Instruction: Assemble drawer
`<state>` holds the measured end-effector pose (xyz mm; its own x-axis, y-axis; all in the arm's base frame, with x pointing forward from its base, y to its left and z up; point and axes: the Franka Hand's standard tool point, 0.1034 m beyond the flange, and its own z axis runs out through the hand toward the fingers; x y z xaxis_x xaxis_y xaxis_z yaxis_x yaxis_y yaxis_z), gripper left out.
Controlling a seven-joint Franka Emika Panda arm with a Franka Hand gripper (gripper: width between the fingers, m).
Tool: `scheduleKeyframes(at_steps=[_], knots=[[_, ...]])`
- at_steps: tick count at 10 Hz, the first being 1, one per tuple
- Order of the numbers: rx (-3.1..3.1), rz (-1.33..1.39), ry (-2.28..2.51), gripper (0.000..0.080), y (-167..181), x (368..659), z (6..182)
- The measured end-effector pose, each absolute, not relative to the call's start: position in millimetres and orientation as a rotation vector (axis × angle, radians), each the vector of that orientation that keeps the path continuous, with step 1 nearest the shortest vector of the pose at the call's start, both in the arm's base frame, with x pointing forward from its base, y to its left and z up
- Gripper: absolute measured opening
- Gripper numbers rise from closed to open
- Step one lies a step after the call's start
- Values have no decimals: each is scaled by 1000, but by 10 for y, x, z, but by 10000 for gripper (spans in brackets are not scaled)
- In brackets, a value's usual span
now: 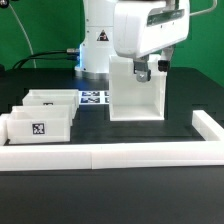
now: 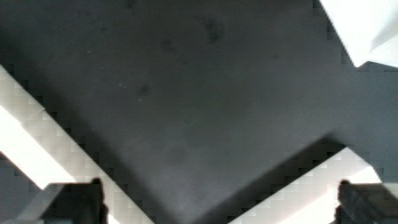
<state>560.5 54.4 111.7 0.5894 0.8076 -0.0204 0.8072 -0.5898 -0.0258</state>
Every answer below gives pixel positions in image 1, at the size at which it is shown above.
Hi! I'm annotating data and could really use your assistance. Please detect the black cable bundle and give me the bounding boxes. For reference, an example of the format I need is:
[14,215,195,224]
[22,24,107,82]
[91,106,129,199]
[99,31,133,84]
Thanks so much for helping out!
[12,48,81,70]

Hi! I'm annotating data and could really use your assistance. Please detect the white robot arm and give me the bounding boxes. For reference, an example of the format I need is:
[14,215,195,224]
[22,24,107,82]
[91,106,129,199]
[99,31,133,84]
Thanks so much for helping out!
[75,0,190,79]

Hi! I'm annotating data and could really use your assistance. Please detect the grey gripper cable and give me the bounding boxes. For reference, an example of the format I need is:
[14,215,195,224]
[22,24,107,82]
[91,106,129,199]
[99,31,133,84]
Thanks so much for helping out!
[189,0,218,18]

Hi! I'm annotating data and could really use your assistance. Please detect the white rear drawer tray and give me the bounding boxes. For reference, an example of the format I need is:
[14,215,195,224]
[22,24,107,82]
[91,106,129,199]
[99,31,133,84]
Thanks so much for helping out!
[22,89,79,117]

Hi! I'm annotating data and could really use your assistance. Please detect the white drawer cabinet box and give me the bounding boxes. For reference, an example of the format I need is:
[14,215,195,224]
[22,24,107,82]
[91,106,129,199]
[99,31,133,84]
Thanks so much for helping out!
[109,54,167,121]

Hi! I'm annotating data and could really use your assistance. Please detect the printed marker sheet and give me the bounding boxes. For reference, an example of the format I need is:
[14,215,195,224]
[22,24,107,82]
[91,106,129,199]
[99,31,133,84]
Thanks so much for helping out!
[79,91,109,105]

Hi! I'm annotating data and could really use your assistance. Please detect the white front drawer tray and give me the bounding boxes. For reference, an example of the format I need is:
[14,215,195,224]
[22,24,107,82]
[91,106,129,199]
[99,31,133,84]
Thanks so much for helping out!
[7,105,72,144]

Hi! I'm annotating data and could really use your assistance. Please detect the white drawer tray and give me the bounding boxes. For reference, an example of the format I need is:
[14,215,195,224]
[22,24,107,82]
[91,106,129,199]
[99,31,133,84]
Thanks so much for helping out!
[7,105,72,144]
[22,89,79,117]

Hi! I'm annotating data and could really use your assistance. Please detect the thin white cable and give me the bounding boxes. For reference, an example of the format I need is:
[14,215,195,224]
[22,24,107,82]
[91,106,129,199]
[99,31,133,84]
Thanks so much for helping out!
[8,3,38,69]

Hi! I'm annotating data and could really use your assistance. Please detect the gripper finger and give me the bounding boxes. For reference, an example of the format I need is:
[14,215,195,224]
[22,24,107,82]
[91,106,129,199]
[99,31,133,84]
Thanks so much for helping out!
[158,46,174,72]
[134,57,151,82]

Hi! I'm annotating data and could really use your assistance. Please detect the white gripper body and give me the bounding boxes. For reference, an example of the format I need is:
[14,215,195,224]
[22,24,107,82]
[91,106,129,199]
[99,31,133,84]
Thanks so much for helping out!
[113,0,190,59]

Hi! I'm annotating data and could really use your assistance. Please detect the white U-shaped border fence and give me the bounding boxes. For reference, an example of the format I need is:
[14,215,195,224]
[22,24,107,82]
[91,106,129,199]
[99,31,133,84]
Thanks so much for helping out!
[0,110,224,171]

